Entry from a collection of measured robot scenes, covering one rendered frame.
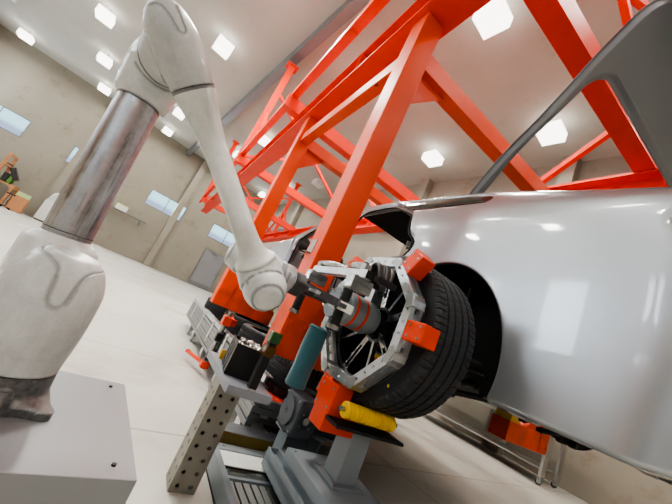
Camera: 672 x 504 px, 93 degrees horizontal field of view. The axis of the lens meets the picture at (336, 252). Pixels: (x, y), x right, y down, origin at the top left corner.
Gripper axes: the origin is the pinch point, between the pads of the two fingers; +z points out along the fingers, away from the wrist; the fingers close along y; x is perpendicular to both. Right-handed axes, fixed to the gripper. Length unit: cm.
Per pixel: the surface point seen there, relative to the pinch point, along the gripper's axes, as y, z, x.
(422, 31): -66, 14, 197
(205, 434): -35, -11, -62
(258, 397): -15.7, -6.5, -39.3
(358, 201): -65, 23, 67
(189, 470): -35, -11, -75
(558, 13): -18, 77, 240
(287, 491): -20, 23, -69
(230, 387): -15.7, -17.3, -38.8
